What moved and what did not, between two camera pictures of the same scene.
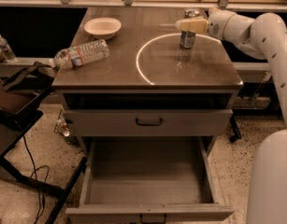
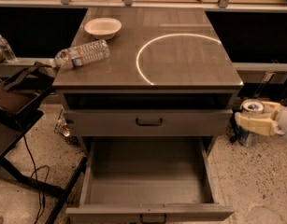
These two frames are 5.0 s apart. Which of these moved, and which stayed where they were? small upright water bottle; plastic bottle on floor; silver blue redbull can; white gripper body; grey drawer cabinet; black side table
Moved: silver blue redbull can; white gripper body
Stayed: grey drawer cabinet; small upright water bottle; plastic bottle on floor; black side table
